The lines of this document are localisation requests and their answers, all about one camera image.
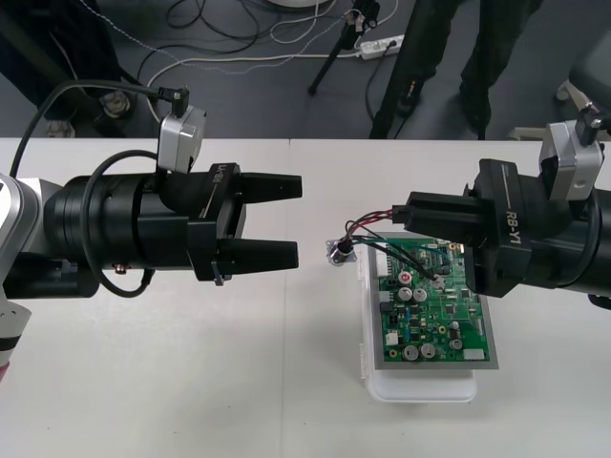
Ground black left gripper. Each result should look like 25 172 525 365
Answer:
185 162 305 288

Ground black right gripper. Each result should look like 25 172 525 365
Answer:
402 158 551 301

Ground red black green cable bundle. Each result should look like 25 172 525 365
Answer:
325 203 453 288

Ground person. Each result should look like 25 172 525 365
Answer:
369 0 509 141

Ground black tripod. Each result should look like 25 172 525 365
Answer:
306 0 384 95

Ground white power strip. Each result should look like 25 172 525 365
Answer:
358 33 407 61

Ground black wheeled equipment base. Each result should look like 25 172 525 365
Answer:
0 0 140 140

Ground green circuit board grey frame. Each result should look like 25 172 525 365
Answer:
372 231 501 372

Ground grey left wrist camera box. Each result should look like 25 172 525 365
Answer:
158 104 208 175

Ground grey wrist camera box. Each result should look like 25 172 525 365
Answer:
538 120 607 203
158 104 208 175

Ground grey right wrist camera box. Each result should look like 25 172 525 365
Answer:
538 120 607 203

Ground white floor cable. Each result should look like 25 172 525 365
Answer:
144 0 365 121

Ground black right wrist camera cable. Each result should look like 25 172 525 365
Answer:
556 101 611 290

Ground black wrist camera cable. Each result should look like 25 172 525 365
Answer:
556 101 611 290
9 79 192 300

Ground black left wrist camera cable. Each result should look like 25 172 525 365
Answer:
9 79 192 300

